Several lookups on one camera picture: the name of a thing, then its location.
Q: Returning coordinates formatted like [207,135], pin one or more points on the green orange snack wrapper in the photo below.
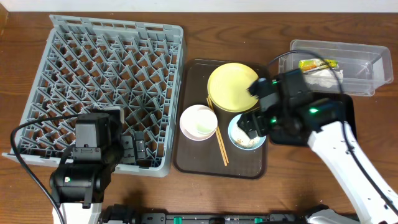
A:
[315,64]

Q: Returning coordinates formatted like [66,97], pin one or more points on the white napkin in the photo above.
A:
[324,78]

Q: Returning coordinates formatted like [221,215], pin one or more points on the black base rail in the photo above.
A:
[202,218]

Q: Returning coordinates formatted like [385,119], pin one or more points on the wooden chopstick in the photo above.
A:
[217,137]
[221,137]

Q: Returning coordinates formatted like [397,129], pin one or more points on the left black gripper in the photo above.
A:
[127,146]

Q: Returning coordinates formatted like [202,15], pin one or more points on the yellow round plate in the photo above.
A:
[228,87]

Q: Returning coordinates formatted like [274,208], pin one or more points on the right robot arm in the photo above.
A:
[323,124]

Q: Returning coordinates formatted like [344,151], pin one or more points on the grey plastic dish rack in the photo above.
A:
[91,63]

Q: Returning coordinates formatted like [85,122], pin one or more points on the dark brown serving tray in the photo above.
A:
[204,157]

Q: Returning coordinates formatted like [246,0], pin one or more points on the white plastic cup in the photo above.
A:
[206,121]

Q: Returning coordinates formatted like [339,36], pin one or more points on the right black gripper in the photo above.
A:
[254,119]

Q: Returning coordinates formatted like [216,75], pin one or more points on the clear plastic waste bin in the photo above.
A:
[365,67]

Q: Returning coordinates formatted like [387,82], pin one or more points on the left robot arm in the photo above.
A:
[84,172]

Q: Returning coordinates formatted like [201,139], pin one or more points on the black waste tray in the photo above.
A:
[282,138]

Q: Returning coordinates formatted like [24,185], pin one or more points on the light blue bowl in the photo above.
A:
[240,139]

